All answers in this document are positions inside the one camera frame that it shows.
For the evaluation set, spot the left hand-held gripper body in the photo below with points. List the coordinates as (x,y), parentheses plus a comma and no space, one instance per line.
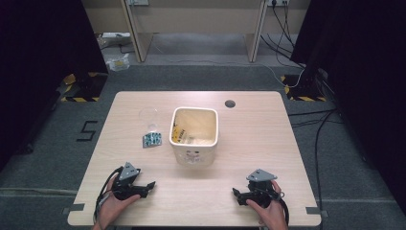
(125,187)

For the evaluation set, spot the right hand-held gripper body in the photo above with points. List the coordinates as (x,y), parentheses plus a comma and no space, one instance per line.
(260,191)

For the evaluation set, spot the person's left hand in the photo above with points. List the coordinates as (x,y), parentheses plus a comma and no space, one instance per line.
(113,207)

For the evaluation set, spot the person's right hand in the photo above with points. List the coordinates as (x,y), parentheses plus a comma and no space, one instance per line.
(271,214)

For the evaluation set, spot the blue patterned packet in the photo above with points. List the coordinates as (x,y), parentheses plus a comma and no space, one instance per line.
(152,139)

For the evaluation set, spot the gray tape piece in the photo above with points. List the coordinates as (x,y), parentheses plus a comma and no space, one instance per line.
(75,207)
(314,211)

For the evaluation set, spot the white square trash bin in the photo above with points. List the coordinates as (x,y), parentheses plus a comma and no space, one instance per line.
(194,150)

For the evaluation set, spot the clear wrapper with yellow print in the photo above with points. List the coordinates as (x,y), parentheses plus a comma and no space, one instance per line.
(178,132)

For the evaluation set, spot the clear plastic cup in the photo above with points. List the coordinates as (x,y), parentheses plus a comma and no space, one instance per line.
(149,117)

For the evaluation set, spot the black yellow striped stand base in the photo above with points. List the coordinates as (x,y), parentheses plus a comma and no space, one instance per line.
(86,91)
(301,92)

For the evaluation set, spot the clear plastic bag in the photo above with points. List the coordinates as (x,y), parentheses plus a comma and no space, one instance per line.
(118,63)

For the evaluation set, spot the black curtain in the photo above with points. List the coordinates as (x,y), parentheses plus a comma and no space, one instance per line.
(367,80)
(38,64)

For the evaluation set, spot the white power strip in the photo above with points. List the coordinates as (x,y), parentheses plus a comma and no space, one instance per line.
(115,35)

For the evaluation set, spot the white wall socket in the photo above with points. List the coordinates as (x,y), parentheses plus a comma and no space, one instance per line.
(278,2)
(138,2)

